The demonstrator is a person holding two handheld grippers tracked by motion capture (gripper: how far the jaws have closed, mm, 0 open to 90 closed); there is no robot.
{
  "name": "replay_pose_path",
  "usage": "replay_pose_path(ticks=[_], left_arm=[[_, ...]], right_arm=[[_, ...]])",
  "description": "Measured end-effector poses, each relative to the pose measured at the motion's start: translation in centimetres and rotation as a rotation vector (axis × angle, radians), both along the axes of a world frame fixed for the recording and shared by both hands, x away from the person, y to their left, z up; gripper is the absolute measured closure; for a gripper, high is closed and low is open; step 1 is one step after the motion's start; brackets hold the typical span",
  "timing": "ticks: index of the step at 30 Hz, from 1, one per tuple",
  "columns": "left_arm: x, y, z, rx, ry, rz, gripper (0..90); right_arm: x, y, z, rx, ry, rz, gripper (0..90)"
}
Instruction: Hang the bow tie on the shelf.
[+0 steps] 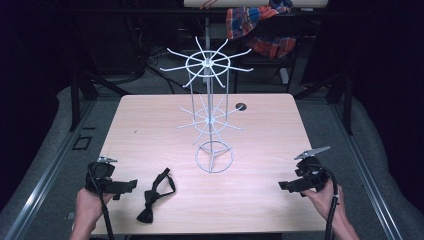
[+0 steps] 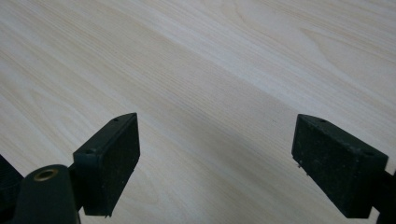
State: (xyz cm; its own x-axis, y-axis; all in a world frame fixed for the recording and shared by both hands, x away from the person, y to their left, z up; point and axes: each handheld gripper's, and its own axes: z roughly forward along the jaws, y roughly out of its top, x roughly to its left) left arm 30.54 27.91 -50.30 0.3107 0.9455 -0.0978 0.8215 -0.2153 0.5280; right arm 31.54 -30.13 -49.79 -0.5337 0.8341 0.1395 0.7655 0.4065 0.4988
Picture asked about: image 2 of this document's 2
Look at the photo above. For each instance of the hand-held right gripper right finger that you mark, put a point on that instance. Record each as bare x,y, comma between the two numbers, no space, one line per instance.
339,174

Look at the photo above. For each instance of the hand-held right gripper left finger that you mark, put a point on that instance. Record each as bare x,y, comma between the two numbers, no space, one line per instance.
107,165

